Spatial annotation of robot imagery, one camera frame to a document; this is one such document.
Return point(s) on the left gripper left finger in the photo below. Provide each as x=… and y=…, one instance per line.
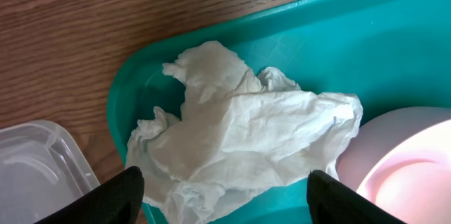
x=116, y=201

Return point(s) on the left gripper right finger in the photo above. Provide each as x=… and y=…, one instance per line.
x=331, y=202

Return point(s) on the small white napkin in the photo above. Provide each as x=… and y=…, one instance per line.
x=239, y=134

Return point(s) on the clear plastic waste bin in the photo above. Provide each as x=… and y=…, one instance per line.
x=42, y=171

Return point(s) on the pink shallow bowl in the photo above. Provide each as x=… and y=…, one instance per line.
x=400, y=161

